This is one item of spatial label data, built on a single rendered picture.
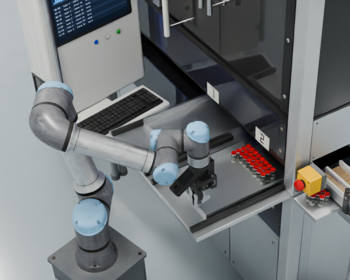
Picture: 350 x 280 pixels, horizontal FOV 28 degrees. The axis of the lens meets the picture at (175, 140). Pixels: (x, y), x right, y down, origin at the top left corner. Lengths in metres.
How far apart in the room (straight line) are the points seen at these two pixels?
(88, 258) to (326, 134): 0.93
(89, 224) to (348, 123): 0.97
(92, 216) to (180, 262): 1.22
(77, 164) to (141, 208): 1.46
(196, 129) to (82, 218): 0.49
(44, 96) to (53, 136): 0.15
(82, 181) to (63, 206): 1.46
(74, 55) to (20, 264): 1.19
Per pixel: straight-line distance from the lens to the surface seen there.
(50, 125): 2.12
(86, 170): 2.38
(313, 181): 2.43
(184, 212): 2.51
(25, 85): 4.80
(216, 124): 2.87
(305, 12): 2.12
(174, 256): 3.53
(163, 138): 2.25
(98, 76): 3.11
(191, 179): 2.36
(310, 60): 2.22
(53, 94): 2.20
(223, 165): 2.68
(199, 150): 2.27
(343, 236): 3.01
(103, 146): 2.13
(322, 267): 3.06
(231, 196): 2.56
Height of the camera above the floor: 2.70
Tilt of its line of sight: 40 degrees down
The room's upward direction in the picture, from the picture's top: 4 degrees counter-clockwise
